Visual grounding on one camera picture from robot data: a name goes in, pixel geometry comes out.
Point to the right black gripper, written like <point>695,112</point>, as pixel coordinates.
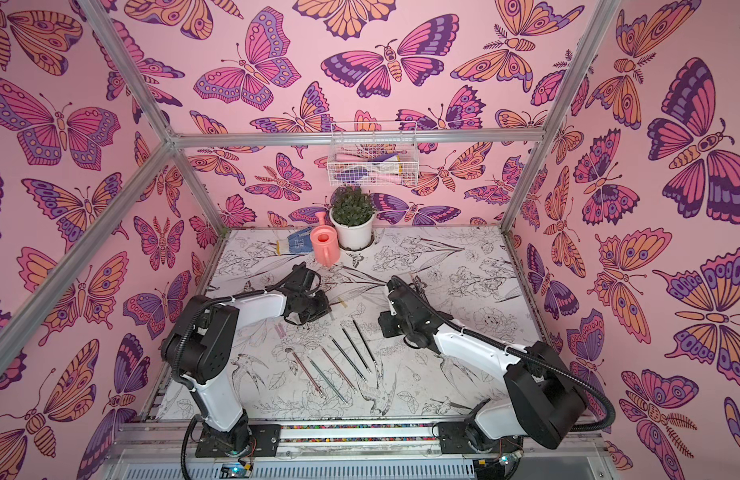
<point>391,321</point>

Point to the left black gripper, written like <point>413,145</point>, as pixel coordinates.
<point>325,309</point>

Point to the pink transparent pencil cap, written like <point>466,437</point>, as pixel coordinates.
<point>280,331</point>

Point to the blue pencil with clear cap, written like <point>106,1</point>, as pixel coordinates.
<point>345,355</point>

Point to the dark pencil with clear cap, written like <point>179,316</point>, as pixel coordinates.
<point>364,341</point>

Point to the red pencil with clear cap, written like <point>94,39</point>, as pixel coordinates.
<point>338,369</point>

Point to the green pencil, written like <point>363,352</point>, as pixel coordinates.
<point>334,386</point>

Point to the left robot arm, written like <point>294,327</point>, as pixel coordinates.
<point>198,348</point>

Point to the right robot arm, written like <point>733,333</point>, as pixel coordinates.
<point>546,401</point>

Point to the blue seed packet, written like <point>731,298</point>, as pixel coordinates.
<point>296,243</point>

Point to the pink watering can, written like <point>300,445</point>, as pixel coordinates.
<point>325,243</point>

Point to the green plant in white pot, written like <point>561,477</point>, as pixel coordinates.
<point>352,212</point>

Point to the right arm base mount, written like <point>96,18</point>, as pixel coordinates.
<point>461,437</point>

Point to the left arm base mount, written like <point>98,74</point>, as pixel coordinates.
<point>253,440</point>

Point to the white wire wall basket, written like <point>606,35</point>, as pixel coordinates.
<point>372,153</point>

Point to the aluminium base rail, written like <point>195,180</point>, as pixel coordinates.
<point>428,448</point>

